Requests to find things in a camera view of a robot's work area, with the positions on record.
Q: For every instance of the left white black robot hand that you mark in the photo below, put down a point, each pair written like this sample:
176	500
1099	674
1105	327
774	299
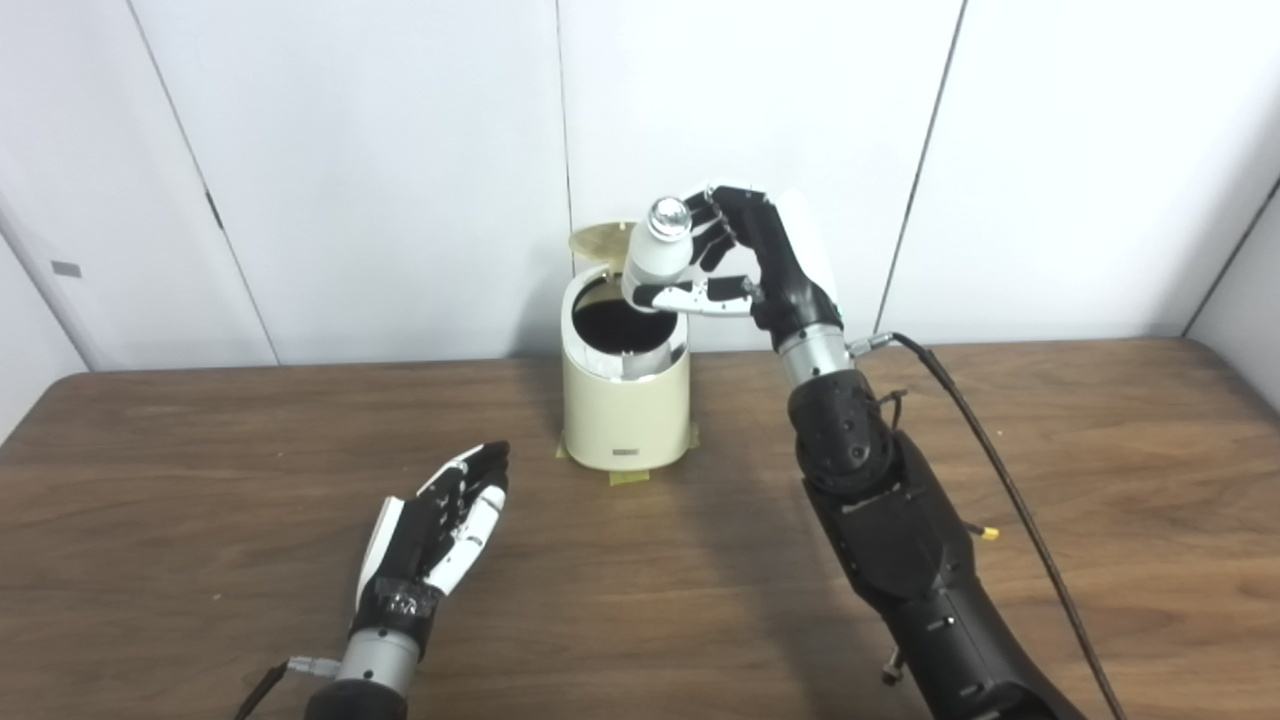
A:
410	545

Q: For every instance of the small gray wall label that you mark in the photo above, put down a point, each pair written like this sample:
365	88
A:
66	269

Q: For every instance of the black wall panel latch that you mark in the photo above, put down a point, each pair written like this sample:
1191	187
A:
213	210

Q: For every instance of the round cream bin lid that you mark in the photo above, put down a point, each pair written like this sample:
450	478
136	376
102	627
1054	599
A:
598	243

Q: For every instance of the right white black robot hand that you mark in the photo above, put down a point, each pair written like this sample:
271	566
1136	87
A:
780	270

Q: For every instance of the cream-colored bin body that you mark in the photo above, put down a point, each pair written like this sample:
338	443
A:
625	415

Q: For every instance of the small white plastic bottle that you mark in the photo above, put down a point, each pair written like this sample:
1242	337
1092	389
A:
660	255

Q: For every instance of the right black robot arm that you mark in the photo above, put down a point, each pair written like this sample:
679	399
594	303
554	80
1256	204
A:
900	530

